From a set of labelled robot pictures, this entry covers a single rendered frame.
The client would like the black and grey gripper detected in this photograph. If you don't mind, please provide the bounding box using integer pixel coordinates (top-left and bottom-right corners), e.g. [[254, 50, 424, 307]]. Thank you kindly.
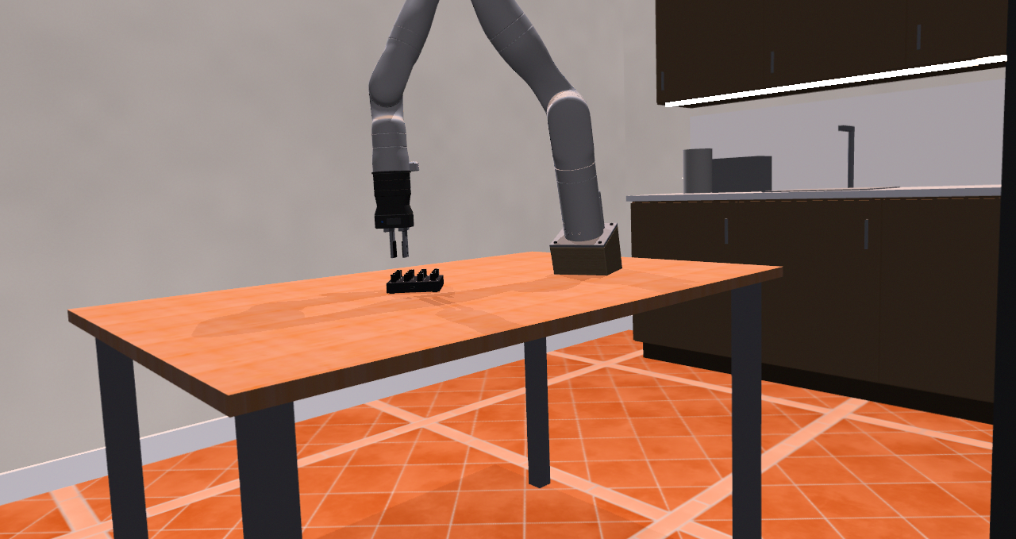
[[372, 146, 419, 258]]

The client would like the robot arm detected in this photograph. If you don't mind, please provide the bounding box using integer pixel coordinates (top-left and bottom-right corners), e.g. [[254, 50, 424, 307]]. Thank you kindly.
[[368, 0, 605, 241]]

